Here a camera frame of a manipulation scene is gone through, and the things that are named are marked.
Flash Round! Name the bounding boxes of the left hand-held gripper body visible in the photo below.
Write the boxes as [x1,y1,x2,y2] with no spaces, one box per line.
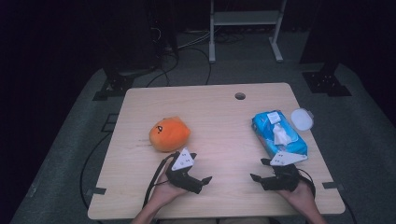
[164,147,204,194]

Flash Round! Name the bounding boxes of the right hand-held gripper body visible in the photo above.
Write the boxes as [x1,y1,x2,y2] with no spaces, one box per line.
[261,152,307,192]

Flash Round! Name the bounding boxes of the white wet wipe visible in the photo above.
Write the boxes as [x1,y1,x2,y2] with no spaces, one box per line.
[272,122,289,147]

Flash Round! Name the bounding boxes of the orange plush toy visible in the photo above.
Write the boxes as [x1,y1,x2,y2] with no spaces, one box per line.
[148,116,191,153]

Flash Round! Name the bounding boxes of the blue wet wipe pack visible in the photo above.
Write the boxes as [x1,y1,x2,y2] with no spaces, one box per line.
[251,107,315,162]

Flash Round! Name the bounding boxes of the person's left hand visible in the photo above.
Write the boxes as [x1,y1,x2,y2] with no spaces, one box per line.
[151,166,188,208]

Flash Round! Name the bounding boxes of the person's right hand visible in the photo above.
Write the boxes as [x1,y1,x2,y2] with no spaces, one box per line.
[276,180,316,216]

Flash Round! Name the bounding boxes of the black tape strip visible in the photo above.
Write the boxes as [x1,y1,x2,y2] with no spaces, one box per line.
[85,187,107,196]
[321,181,345,191]

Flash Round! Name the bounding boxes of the black tape floor outline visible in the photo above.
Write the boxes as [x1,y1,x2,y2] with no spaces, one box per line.
[101,113,120,133]

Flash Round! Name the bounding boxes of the black stand base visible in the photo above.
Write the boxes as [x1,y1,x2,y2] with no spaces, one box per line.
[92,66,163,102]
[302,63,353,97]

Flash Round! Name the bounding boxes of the white metal stand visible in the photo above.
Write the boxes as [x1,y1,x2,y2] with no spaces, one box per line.
[208,0,288,64]

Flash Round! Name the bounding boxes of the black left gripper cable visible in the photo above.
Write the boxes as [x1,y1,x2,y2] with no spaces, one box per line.
[142,151,181,209]

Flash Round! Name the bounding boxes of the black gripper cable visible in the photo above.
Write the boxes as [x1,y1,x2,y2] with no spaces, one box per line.
[297,167,317,199]
[142,151,181,209]

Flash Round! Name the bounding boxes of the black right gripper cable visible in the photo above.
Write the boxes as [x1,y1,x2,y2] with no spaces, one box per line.
[297,167,317,199]

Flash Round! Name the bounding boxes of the black floor cable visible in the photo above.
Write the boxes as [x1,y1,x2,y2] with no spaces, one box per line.
[78,132,113,209]
[186,46,213,86]
[146,46,180,88]

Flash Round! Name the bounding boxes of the white floor cables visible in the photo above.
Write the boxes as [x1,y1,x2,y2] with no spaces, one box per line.
[178,29,213,49]

